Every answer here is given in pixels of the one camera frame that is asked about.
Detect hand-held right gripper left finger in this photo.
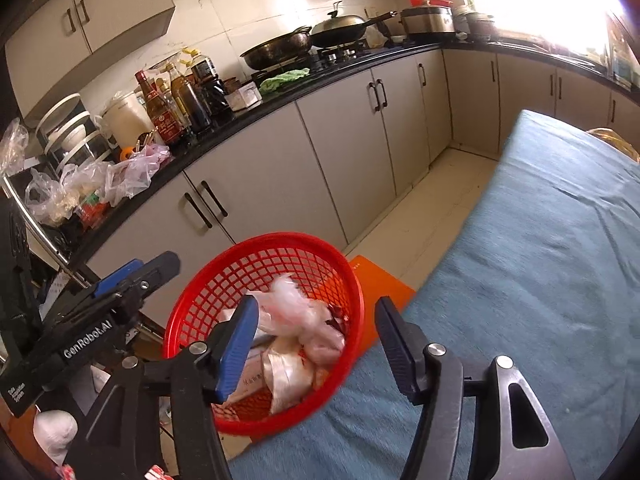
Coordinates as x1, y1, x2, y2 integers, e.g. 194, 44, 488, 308
65, 295, 260, 480

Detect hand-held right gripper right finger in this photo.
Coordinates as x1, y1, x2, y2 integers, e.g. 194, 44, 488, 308
375, 296, 576, 480

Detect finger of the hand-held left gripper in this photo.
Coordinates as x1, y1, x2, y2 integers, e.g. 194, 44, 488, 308
90, 251, 181, 312
94, 259, 145, 296

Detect white plastic bag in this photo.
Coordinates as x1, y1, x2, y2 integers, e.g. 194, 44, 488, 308
245, 274, 346, 366

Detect red mesh basket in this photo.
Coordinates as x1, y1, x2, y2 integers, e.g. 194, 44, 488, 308
162, 231, 367, 437

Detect orange floor mat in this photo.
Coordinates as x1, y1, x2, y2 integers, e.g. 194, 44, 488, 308
347, 255, 417, 361

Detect chrome metal bar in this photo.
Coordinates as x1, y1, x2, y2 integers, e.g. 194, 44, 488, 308
0, 175, 101, 286

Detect black perforated panel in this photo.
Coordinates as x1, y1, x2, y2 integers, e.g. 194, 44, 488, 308
0, 200, 43, 361

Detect clear plastic bag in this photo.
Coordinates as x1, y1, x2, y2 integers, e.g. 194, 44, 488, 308
25, 162, 108, 226
0, 117, 30, 176

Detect pink plastic bag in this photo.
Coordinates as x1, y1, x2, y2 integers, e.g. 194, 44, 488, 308
102, 144, 172, 206

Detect blue table cloth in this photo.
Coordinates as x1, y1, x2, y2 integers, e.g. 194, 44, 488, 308
227, 109, 640, 480

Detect white tiered rack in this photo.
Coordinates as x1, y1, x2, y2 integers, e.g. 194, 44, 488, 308
36, 92, 118, 171

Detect group of sauce bottles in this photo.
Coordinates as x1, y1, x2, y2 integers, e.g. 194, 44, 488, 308
134, 49, 231, 148

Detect white round jar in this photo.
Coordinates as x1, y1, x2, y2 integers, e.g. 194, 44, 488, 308
95, 91, 156, 148

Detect black kitchen counter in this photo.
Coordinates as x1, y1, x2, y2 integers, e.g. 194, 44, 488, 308
60, 40, 640, 261

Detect small white box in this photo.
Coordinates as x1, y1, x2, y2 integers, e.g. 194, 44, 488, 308
225, 82, 262, 112

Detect row of grey cabinet doors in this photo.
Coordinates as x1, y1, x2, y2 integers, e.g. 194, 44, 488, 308
82, 47, 640, 281

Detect green cloth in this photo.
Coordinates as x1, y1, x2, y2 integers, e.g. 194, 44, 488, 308
259, 67, 312, 95

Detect open black wok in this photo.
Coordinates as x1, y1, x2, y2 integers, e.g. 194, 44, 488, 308
240, 26, 313, 71

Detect large upper kitchen cabinet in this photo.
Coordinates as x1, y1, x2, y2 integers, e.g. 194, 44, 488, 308
4, 0, 177, 111

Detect black gas stove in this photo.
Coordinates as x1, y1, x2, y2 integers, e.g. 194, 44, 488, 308
250, 42, 373, 86

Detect yellow plastic bag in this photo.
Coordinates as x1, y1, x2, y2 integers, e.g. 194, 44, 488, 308
585, 127, 640, 161

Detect black wok with lid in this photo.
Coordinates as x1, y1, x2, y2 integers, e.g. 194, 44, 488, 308
310, 1, 398, 48

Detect silver rice cooker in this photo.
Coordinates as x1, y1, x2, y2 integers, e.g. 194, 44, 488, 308
400, 5, 457, 43

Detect dark cooking pots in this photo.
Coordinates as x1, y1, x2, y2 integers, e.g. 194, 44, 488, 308
452, 5, 501, 43

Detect kitchen window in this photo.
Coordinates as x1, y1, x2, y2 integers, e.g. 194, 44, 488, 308
455, 0, 626, 56

